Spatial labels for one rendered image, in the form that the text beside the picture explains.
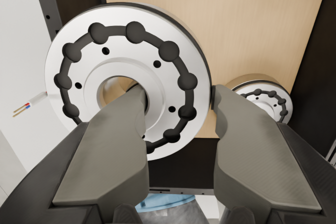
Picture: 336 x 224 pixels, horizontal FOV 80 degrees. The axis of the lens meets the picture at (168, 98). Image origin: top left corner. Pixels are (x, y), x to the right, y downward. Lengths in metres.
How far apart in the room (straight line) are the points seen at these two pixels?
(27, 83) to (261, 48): 0.49
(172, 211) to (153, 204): 0.03
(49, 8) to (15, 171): 2.09
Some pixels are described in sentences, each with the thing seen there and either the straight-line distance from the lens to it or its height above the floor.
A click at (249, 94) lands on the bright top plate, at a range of 0.30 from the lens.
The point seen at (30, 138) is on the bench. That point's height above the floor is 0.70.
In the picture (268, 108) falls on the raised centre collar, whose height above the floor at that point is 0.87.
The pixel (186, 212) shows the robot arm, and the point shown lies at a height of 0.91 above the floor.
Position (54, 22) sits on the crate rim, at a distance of 0.21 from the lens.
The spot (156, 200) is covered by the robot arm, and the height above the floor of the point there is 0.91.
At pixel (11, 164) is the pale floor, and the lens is 2.20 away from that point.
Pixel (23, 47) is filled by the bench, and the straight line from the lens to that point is 0.53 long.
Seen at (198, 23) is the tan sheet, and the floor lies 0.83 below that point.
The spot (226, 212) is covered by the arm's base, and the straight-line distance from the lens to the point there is 0.53.
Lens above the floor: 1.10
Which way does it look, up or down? 59 degrees down
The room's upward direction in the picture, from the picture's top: 175 degrees counter-clockwise
